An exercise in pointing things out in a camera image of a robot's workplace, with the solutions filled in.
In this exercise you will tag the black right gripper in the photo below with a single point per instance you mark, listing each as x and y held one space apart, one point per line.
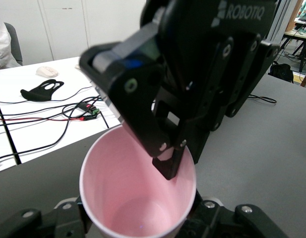
192 37

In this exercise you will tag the small black adapter red light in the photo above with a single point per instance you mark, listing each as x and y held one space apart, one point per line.
88 107

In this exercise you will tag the dark grey table mat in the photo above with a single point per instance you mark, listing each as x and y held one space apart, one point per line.
254 161

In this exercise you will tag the grey office chair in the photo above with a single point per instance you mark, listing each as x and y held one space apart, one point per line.
16 42

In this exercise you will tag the white cabinet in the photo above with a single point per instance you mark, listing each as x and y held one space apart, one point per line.
68 29

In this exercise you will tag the person in white shirt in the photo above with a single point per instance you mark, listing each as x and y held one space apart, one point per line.
1 44

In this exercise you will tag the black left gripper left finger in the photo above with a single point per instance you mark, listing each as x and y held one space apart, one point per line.
63 220

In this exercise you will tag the white table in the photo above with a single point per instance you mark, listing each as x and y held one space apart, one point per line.
43 138

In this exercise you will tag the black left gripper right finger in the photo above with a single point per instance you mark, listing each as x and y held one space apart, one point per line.
212 223

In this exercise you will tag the black face mask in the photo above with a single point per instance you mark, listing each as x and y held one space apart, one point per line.
36 95

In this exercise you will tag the pink plastic cup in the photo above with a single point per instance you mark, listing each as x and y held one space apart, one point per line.
123 186

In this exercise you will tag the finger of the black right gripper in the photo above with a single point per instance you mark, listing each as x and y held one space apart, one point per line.
142 124

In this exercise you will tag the beige computer mouse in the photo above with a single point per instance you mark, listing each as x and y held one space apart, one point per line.
46 72

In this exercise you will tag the black bag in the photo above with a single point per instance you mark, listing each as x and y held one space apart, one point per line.
280 72

